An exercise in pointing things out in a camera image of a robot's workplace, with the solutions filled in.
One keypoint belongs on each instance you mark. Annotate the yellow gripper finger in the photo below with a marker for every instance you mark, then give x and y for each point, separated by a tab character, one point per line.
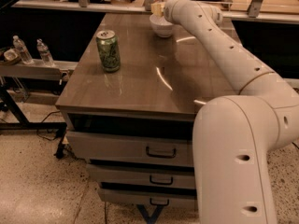
157	9

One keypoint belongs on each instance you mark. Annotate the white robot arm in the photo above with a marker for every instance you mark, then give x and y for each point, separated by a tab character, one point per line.
233	134

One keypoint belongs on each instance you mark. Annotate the white ceramic bowl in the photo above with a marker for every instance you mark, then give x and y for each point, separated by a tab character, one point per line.
160	26

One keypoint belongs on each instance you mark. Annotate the right small water bottle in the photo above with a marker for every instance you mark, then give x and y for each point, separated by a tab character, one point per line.
44	53

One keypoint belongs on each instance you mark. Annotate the small water bottle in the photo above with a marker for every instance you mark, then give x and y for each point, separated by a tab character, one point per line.
22	50
44	53

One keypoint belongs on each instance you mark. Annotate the left small water bottle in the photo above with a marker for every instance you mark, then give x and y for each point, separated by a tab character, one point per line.
22	50

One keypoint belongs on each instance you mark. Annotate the green soda can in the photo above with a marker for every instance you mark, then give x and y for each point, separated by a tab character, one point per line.
108	49

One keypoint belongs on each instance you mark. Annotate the grey side bench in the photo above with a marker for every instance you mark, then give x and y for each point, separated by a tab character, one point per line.
38	70

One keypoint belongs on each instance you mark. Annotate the grey drawer cabinet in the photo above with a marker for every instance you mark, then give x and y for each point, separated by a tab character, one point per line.
156	93

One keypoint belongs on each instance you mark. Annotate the top grey drawer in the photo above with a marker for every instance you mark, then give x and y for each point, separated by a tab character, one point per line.
106	147

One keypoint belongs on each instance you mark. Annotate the grey drawer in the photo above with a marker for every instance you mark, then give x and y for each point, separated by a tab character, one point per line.
141	176
106	147
147	198

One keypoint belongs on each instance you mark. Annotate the small round container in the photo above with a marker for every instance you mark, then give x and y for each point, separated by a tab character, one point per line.
9	56

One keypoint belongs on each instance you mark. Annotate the middle grey drawer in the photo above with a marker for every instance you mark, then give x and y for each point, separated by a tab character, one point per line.
141	176

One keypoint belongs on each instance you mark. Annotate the bottom grey drawer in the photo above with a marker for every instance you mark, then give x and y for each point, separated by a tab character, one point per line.
147	198

